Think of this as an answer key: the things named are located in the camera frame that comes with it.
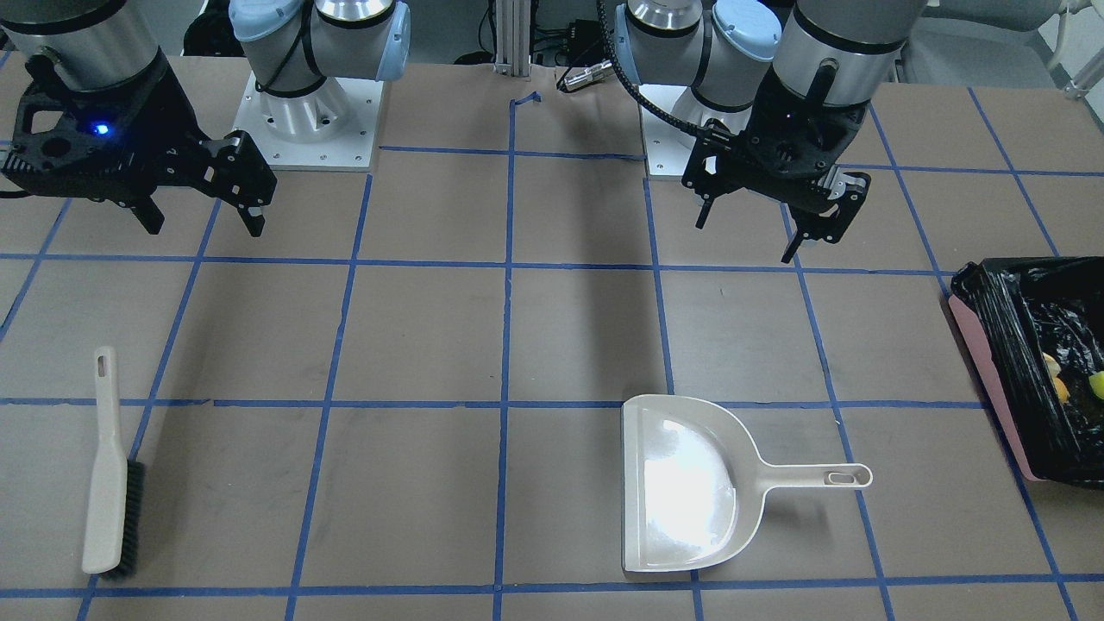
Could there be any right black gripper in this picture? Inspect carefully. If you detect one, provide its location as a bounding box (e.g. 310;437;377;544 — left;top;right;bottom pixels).
3;53;277;236

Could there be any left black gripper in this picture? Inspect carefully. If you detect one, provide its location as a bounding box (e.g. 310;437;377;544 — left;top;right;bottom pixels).
681;66;871;265

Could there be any beige plastic dustpan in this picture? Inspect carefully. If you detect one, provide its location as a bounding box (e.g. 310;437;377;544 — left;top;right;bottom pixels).
620;394;873;573

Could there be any beige hand brush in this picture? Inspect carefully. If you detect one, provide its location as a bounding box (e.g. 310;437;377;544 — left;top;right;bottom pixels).
79;346;146;580

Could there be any yellow potato toy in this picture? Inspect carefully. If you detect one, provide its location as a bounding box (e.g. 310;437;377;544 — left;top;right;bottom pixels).
1042;352;1071;404

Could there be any yellow green sponge piece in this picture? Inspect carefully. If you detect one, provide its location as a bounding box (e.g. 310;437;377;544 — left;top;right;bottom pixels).
1087;371;1104;398

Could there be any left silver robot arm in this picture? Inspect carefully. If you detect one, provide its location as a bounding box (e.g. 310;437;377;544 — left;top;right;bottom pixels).
597;1;925;263

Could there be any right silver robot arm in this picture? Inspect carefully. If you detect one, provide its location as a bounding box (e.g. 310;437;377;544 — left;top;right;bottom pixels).
3;1;411;236

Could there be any pink bin with black bag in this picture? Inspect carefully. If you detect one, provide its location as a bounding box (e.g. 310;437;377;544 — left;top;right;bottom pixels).
949;256;1103;490

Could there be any grey office chair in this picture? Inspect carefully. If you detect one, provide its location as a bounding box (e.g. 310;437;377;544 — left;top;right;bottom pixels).
890;1;1101;88

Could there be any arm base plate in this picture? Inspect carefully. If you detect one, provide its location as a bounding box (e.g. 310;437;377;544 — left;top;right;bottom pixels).
233;75;389;172
639;84;715;180

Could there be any braided black cable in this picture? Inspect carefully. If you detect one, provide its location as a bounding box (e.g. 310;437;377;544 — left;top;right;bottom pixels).
597;0;743;143

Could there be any aluminium frame post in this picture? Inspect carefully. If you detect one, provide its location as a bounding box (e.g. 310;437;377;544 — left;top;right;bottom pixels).
492;0;533;81

